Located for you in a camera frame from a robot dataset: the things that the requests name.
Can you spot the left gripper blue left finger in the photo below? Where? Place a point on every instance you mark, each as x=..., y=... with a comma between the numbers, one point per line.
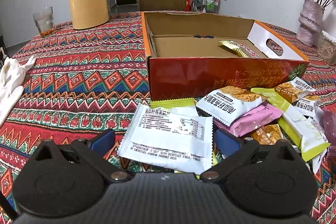
x=103, y=142

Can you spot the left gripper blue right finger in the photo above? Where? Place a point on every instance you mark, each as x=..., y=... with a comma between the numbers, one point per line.
x=227, y=143

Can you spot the white oat crisp snack packet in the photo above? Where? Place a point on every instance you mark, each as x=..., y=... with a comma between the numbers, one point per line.
x=229, y=103

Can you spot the pink snack packet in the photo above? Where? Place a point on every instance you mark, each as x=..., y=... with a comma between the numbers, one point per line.
x=252, y=120

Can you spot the white snack packet back side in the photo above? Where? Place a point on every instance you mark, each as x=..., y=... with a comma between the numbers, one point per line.
x=161, y=138

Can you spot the green white snack packet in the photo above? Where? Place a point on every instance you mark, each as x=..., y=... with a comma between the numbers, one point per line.
x=298, y=128

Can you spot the yellow green packet edge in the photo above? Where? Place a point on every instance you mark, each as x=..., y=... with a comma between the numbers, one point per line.
x=169, y=104

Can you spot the colourful patterned tablecloth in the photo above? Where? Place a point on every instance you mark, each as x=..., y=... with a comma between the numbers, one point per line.
x=82, y=83

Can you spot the small white orange snack packet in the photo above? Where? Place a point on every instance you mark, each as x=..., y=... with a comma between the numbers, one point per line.
x=307, y=105

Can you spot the yellow snack packet in box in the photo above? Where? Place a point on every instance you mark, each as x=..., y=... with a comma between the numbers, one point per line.
x=238, y=49

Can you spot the red orange cardboard box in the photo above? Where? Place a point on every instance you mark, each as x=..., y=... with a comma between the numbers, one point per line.
x=185, y=59

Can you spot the purple snack packet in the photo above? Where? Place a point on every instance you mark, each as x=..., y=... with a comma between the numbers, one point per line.
x=329, y=126

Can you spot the white cloth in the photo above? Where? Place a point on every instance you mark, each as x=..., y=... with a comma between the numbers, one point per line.
x=12, y=76

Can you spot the glass cup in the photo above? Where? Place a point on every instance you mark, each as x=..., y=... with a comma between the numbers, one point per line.
x=44, y=21

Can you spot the pink textured vase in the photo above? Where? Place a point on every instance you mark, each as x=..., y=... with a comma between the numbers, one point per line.
x=310, y=23

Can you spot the wire rack with bottles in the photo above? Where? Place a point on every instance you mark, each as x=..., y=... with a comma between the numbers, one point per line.
x=206, y=6

